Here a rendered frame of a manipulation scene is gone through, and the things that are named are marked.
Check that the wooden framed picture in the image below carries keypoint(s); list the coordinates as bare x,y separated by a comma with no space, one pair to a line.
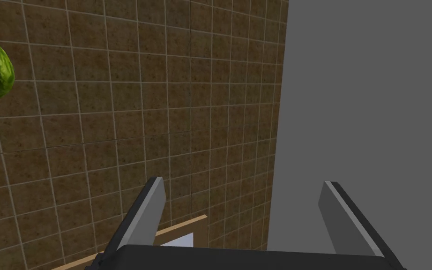
180,234

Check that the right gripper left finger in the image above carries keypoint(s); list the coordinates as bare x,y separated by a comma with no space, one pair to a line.
144,217

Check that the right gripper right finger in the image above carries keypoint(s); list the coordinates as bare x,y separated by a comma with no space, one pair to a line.
347,225

